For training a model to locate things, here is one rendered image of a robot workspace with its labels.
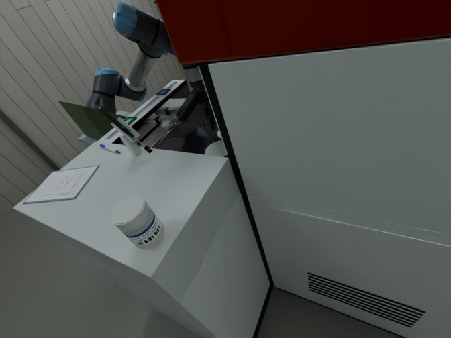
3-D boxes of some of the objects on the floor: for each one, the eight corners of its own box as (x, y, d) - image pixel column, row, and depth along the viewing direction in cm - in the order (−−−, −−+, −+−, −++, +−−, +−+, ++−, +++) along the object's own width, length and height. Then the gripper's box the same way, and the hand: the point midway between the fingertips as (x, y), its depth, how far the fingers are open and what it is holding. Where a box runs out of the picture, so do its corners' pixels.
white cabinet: (299, 203, 163) (291, 96, 110) (247, 365, 107) (180, 304, 54) (221, 188, 195) (185, 98, 142) (149, 306, 138) (45, 231, 85)
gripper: (219, 74, 70) (236, 133, 83) (208, 70, 76) (225, 125, 90) (194, 86, 68) (215, 145, 81) (184, 80, 75) (206, 135, 88)
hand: (213, 135), depth 84 cm, fingers closed
